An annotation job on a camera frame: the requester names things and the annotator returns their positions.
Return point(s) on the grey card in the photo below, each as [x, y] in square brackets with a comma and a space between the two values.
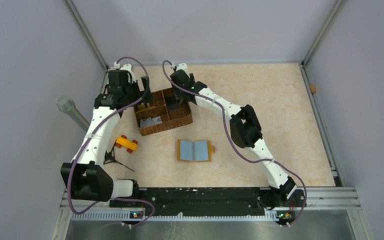
[171, 103]
[149, 122]

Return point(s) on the orange leather card holder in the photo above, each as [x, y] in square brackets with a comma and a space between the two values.
[194, 151]

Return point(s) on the brown wicker divided basket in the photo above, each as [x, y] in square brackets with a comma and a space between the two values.
[171, 120]

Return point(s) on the silver microphone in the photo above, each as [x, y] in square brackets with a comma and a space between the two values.
[67, 106]

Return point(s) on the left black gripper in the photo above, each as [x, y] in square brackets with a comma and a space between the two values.
[145, 94]

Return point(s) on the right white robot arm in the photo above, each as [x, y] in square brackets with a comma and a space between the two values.
[241, 126]

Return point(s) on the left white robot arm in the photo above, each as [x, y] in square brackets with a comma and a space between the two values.
[85, 177]

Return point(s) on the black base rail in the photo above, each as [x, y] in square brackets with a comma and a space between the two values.
[210, 201]

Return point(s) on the black microphone tripod stand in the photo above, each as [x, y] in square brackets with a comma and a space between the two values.
[110, 157]

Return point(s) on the white perforated cable tray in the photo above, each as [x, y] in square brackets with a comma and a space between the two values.
[127, 216]

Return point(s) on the small wooden block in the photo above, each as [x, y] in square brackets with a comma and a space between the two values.
[312, 88]

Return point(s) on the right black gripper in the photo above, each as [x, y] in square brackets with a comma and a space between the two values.
[176, 93]

